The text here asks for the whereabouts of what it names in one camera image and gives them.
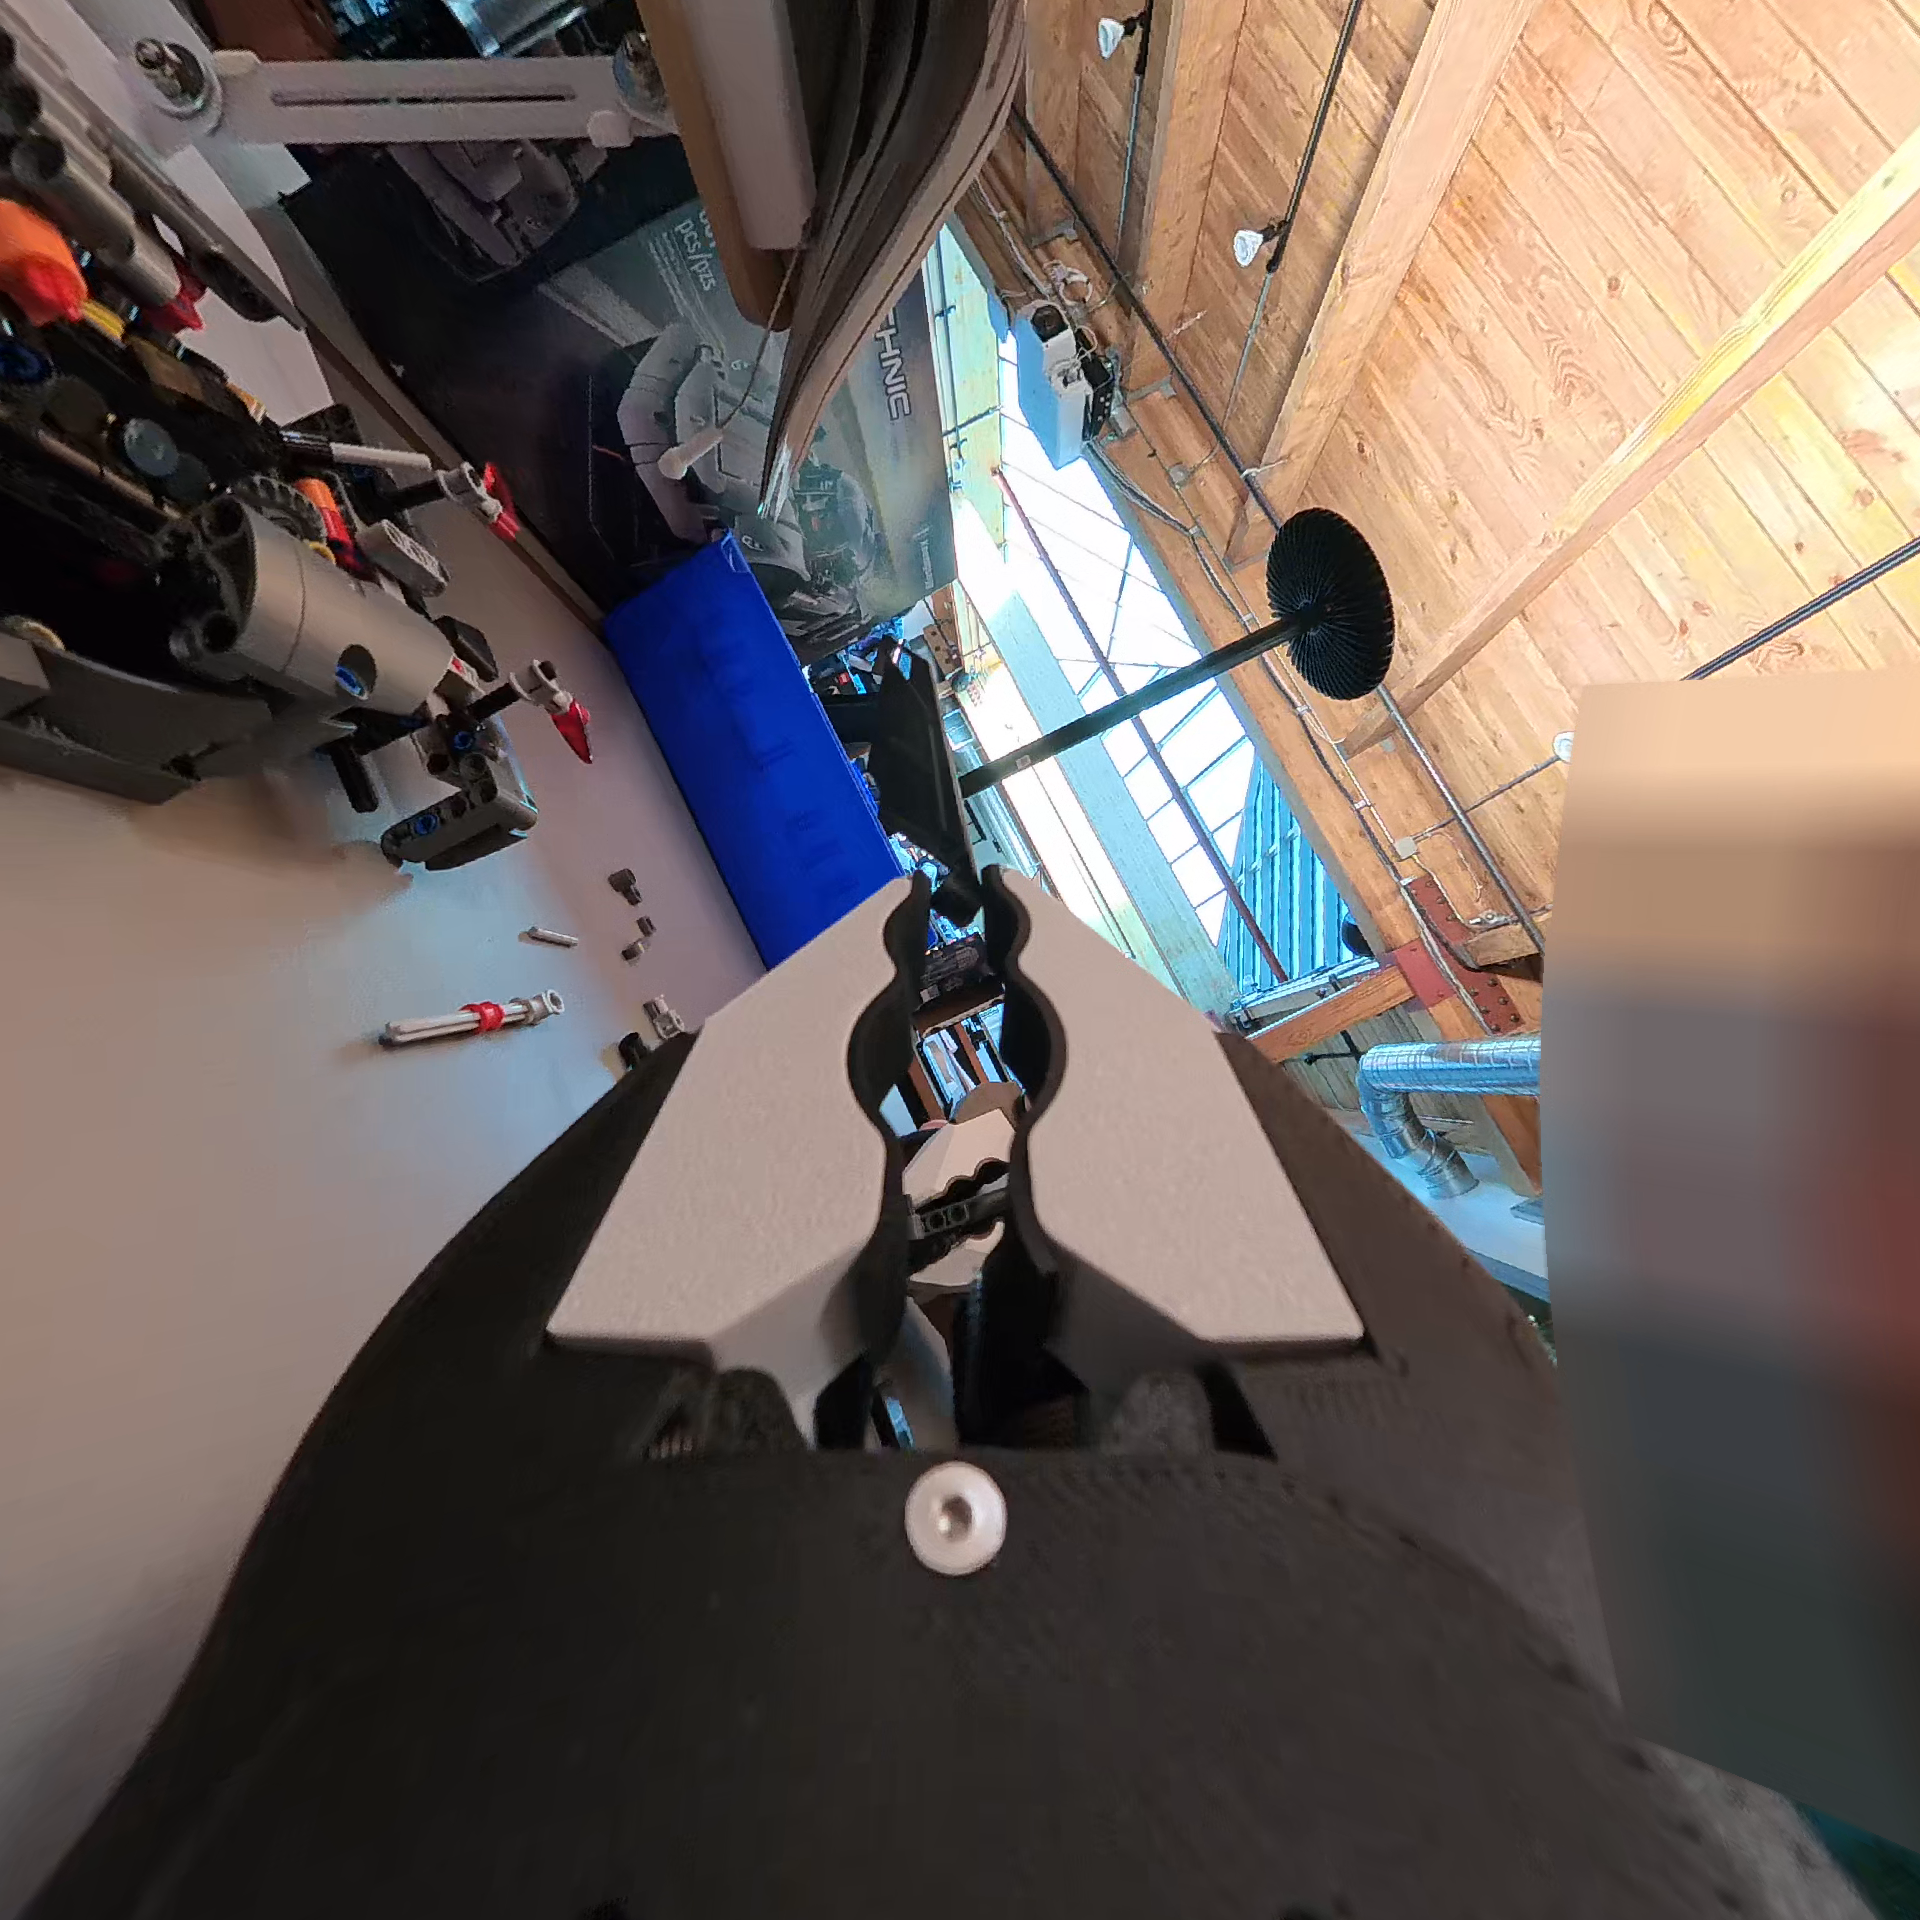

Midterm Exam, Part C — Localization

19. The long grey axle red bush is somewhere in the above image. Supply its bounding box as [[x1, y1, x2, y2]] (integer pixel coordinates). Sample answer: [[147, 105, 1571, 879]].
[[377, 989, 570, 1050]]

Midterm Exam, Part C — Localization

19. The blue plastic bin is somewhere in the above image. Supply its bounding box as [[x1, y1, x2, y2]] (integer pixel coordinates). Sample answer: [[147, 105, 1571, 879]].
[[604, 532, 924, 970]]

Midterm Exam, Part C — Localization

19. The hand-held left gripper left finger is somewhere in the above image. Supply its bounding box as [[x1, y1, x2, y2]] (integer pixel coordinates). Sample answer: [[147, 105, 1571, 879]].
[[543, 874, 937, 1413]]

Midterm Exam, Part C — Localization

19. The dark grey lego wing panel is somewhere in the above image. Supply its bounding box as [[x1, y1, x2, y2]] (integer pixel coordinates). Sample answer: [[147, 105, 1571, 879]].
[[861, 637, 985, 923]]

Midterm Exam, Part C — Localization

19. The red steel bracket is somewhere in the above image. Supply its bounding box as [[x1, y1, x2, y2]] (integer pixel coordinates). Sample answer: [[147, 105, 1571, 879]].
[[1401, 878, 1547, 1038]]

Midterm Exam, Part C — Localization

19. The lego instruction booklet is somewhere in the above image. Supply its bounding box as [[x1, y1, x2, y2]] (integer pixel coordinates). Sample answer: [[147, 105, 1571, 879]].
[[757, 0, 1028, 511]]

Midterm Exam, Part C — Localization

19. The black grey lego assembly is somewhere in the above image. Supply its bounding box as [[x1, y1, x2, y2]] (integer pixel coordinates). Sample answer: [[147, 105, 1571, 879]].
[[877, 1078, 1038, 1450]]

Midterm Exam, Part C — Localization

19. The large lego car chassis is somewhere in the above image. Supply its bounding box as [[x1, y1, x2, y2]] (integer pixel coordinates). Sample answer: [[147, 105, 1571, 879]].
[[0, 0, 595, 874]]

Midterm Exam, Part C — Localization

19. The white wall-mounted unit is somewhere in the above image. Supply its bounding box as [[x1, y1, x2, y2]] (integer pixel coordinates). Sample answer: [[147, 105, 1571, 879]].
[[1012, 299, 1119, 471]]

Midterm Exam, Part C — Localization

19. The silver air duct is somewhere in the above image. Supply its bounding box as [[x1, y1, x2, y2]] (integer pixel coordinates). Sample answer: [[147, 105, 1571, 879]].
[[1357, 1038, 1547, 1203]]

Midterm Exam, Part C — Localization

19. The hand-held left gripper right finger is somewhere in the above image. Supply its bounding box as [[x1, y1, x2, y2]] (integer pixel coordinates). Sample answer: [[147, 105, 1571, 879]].
[[982, 866, 1367, 1419]]

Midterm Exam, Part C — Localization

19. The dark lego set box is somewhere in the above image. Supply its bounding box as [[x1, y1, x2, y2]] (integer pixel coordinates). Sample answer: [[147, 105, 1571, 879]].
[[286, 142, 963, 663]]

